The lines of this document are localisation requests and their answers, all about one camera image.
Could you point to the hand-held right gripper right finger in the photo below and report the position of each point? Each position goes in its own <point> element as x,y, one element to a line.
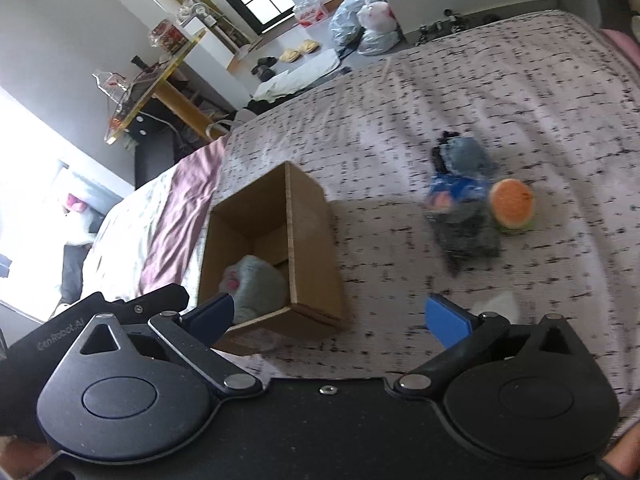
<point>446,322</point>

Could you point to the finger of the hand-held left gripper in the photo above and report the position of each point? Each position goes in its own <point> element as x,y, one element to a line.
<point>157,301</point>

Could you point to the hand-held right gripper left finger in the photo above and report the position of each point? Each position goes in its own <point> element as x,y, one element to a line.
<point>214,316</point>

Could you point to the grey pink plush toy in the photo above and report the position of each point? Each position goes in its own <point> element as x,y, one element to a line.
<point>260,285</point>

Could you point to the dark patterned cloth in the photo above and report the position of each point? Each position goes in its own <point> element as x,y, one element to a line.
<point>467,241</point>

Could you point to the brown cardboard box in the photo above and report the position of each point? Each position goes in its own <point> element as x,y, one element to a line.
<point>310,240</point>

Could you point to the dark blue soft toy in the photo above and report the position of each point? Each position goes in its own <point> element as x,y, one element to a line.
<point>450,195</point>

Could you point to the burger plush toy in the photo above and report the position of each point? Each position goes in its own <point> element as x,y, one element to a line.
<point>512,205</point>

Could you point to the light blue plush toy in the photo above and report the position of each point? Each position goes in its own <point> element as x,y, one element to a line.
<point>465,156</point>

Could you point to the black soft item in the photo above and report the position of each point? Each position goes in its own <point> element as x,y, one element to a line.
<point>440,152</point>

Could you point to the white duvet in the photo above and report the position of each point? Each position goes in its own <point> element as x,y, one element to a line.
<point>125,230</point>

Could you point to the mauve satin cover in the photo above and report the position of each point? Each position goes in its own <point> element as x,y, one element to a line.
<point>180,210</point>

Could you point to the black case under table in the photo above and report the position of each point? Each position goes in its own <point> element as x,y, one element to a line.
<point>155,160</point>

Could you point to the round yellow-edged table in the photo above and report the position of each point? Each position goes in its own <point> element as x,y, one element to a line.
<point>150,91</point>

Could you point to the dash-printed bed blanket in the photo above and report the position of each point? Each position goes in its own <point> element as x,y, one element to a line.
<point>400,110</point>

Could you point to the black slipper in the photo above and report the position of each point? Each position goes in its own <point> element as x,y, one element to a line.
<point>262,62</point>
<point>266,74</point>

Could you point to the white floor mat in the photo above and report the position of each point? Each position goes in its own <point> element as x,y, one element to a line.
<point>300,76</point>

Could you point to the white kitchen cabinet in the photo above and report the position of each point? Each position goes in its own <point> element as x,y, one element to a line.
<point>216,42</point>

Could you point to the clear snack jar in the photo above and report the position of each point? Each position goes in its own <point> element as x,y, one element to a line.
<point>167,35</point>

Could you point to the yellow slipper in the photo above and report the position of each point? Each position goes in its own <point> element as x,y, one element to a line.
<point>289,55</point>
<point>307,46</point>

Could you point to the pale plastic bag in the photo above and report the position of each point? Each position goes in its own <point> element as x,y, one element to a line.
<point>376,42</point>

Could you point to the pile of dark shoes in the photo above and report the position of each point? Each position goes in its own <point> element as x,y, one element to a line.
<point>440,25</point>

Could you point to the white red-printed plastic bag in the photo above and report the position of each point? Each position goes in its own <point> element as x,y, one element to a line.
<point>380,16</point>

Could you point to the shrink-wrapped water bottle pack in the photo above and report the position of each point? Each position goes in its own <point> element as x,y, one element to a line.
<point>310,10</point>

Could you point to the white plastic bags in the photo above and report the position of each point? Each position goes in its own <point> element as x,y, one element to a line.
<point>349,16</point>

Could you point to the pink bed sheet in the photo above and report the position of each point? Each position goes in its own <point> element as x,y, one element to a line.
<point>622,49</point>

